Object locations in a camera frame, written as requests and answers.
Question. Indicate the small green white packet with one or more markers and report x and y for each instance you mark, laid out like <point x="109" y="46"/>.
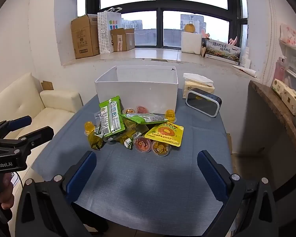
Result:
<point x="128" y="143"/>

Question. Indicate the blue tablecloth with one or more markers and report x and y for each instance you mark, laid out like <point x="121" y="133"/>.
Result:
<point x="143" y="177"/>

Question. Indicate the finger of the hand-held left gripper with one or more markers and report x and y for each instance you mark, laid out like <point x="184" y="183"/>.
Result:
<point x="38" y="132"/>
<point x="19" y="122"/>

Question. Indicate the orange lid jelly cup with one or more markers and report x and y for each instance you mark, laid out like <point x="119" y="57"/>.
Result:
<point x="128" y="110"/>

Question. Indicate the flat cardboard piece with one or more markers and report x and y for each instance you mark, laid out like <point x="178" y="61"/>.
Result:
<point x="47" y="85"/>

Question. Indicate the yellow green snack packet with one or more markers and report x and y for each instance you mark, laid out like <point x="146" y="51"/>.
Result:
<point x="128" y="133"/>

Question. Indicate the white cardboard box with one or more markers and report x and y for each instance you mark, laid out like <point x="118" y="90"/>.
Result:
<point x="150" y="96"/>

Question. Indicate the pink floral package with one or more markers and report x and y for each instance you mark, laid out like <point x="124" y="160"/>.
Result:
<point x="292" y="34"/>

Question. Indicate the yellow tissue pack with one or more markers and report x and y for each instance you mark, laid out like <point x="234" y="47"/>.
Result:
<point x="197" y="85"/>

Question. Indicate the white rolled paper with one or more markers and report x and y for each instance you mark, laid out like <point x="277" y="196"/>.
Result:
<point x="245" y="71"/>

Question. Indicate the white storage rack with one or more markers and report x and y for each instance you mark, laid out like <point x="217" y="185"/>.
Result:
<point x="292" y="64"/>

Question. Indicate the red printed lid jelly cup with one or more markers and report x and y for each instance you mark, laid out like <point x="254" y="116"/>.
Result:
<point x="141" y="144"/>

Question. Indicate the brown stone counter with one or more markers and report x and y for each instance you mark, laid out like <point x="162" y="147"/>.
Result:
<point x="273" y="103"/>

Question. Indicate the colourful narrow carton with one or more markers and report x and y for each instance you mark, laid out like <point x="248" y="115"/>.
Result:
<point x="204" y="48"/>

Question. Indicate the yellow printed lid jelly cup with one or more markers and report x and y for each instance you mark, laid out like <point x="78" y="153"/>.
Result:
<point x="160" y="148"/>

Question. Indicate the yellow pomelo fruit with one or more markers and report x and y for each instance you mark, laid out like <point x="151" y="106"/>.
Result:
<point x="190" y="28"/>

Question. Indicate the landscape printed gift box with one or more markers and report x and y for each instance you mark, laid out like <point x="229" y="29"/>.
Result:
<point x="222" y="50"/>

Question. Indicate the cream leather sofa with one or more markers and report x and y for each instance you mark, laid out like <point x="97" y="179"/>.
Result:
<point x="12" y="96"/>

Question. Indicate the small open cardboard box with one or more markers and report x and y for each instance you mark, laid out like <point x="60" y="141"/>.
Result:
<point x="123" y="40"/>

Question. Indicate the dotted white paper bag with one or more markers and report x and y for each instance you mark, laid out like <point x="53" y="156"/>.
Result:
<point x="104" y="34"/>

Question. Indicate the large brown cardboard box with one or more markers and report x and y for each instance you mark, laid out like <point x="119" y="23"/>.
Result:
<point x="85" y="39"/>

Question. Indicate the person's left hand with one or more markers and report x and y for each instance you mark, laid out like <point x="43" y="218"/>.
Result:
<point x="7" y="197"/>

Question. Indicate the olive green snack packet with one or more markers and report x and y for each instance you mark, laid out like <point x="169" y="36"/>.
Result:
<point x="95" y="140"/>

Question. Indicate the black window frame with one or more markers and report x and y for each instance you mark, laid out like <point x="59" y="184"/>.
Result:
<point x="159" y="5"/>

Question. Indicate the large green snack packet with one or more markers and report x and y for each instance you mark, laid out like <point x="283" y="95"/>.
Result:
<point x="111" y="118"/>

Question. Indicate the white plastic bottle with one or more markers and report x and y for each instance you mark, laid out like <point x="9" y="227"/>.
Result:
<point x="246" y="58"/>

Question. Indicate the patterned tissue box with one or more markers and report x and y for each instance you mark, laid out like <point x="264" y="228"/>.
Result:
<point x="286" y="96"/>

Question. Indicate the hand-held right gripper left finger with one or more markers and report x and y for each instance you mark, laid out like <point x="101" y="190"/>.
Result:
<point x="81" y="175"/>

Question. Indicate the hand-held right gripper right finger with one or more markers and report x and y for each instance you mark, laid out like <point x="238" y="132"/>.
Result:
<point x="209" y="170"/>

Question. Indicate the black white digital clock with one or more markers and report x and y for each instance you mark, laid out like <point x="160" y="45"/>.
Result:
<point x="202" y="103"/>

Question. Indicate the white foam box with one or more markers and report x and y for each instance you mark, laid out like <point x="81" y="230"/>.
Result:
<point x="191" y="42"/>

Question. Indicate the long green snack packet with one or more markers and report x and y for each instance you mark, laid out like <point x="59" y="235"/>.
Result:
<point x="143" y="118"/>

